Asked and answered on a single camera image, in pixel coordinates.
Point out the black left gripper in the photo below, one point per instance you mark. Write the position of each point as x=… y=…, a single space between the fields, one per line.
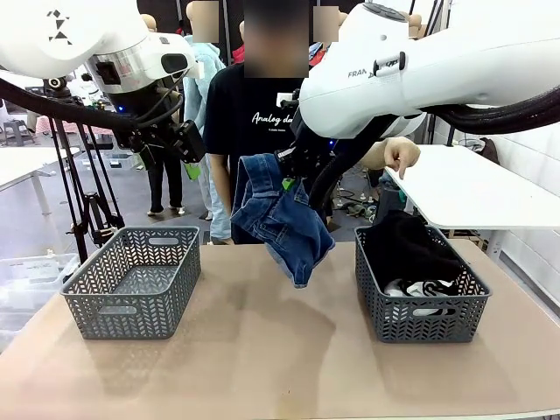
x=144 y=109

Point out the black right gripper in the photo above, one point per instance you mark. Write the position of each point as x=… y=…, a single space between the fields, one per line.
x=306 y=155

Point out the blue denim shorts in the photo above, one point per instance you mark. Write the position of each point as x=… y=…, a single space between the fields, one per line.
x=284 y=227

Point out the white garment with black stripes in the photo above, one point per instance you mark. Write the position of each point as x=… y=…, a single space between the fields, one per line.
x=415 y=289

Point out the person's left forearm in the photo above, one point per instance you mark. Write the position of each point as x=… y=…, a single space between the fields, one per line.
x=374 y=155

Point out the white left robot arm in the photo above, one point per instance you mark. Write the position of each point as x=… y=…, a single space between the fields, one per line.
x=65 y=30

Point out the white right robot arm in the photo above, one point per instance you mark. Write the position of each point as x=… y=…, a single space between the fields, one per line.
x=437 y=65

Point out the person's left hand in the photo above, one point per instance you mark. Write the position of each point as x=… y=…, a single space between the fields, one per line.
x=402 y=151

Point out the mannequin in cream shirt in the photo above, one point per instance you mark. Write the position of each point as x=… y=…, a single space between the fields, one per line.
x=168 y=192

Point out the person in black T-shirt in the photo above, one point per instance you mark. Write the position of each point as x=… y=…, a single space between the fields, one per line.
x=245 y=131

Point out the mannequin in light blue fleece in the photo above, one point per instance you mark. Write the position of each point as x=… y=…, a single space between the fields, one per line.
x=219 y=197

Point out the dark gray stool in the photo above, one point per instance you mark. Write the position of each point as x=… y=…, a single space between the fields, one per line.
x=387 y=205

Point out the red patterned tablecloth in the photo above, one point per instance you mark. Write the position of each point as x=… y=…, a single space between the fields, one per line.
x=44 y=124

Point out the small white desk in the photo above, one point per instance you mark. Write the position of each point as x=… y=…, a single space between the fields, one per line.
x=22 y=162

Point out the gray woven plastic basket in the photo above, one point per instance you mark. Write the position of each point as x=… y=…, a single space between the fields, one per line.
x=420 y=326
x=131 y=315

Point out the large white table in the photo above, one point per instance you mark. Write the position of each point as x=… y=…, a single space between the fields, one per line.
x=472 y=192

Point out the clear lidded storage box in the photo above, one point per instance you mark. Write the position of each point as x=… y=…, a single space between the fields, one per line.
x=30 y=280

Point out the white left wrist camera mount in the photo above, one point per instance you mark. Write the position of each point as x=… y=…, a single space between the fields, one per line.
x=199 y=72

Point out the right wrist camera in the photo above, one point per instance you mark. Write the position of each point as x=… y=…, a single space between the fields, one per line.
x=286 y=100

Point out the black camera tripod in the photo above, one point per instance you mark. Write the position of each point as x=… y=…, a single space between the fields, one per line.
x=78 y=236

